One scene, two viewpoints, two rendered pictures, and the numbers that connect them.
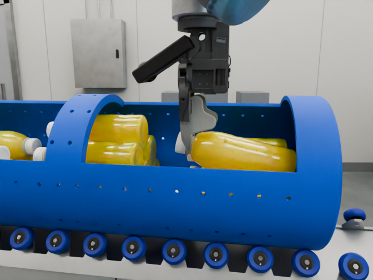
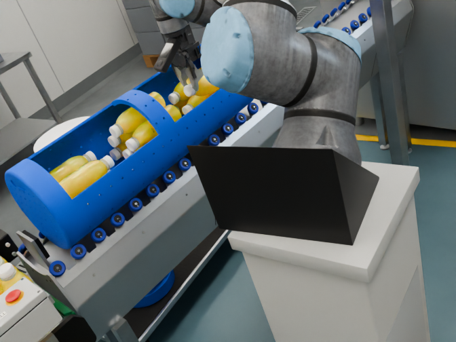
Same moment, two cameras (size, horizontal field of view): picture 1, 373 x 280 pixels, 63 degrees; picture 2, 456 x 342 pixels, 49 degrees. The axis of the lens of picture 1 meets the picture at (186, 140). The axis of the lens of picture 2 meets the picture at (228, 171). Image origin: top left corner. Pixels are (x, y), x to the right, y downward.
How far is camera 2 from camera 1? 1.40 m
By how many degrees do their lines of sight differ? 47
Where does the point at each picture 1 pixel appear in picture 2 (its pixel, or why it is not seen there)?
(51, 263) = (174, 188)
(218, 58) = (191, 42)
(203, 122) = (199, 74)
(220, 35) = (188, 32)
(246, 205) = (234, 96)
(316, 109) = not seen: hidden behind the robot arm
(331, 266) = not seen: hidden behind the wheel
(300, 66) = not seen: outside the picture
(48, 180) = (166, 141)
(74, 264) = (182, 180)
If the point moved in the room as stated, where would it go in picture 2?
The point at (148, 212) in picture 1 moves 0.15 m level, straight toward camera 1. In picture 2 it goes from (205, 125) to (245, 124)
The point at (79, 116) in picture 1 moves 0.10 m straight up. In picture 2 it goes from (153, 105) to (140, 76)
